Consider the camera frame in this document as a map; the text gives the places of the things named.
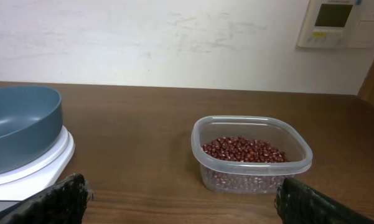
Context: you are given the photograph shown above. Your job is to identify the white digital kitchen scale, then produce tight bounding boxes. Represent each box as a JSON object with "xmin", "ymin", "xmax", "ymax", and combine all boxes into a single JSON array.
[{"xmin": 0, "ymin": 127, "xmax": 75, "ymax": 212}]

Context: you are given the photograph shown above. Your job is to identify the blue-grey bowl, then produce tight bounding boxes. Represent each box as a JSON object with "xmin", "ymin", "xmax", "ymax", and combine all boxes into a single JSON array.
[{"xmin": 0, "ymin": 85, "xmax": 63, "ymax": 174}]

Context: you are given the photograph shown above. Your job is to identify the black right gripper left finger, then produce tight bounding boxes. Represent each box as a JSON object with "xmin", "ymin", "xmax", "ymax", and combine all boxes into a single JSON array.
[{"xmin": 0, "ymin": 174, "xmax": 89, "ymax": 224}]

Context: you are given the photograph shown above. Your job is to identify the white wall control panel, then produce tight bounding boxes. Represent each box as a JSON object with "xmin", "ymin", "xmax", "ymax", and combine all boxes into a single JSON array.
[{"xmin": 297, "ymin": 0, "xmax": 374, "ymax": 49}]

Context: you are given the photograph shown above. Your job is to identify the red adzuki beans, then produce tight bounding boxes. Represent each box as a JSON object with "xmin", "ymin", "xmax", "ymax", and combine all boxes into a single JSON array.
[{"xmin": 201, "ymin": 136, "xmax": 288, "ymax": 194}]

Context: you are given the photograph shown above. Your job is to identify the clear plastic container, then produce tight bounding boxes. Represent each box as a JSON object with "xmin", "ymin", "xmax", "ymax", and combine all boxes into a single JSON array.
[{"xmin": 191, "ymin": 116, "xmax": 313, "ymax": 194}]

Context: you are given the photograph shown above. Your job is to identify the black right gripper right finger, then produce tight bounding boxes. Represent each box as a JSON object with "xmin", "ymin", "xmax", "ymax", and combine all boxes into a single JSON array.
[{"xmin": 274, "ymin": 177, "xmax": 374, "ymax": 224}]

